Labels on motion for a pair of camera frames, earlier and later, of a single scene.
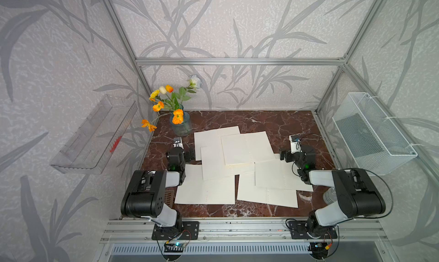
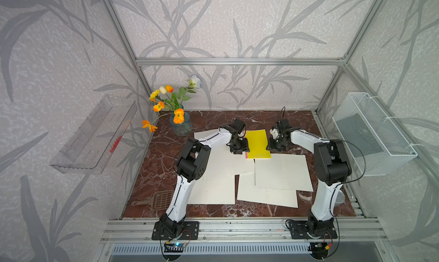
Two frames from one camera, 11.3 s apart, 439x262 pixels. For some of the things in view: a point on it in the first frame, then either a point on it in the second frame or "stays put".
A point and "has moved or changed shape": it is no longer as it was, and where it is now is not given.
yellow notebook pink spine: (246, 147) has moved or changed shape
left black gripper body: (182, 165) to (240, 146)
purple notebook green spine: (279, 174) stays put
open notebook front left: (194, 190) stays put
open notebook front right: (247, 191) stays put
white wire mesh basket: (378, 146) stays put
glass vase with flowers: (171, 103) stays put
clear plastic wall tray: (90, 148) stays put
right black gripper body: (295, 158) to (276, 144)
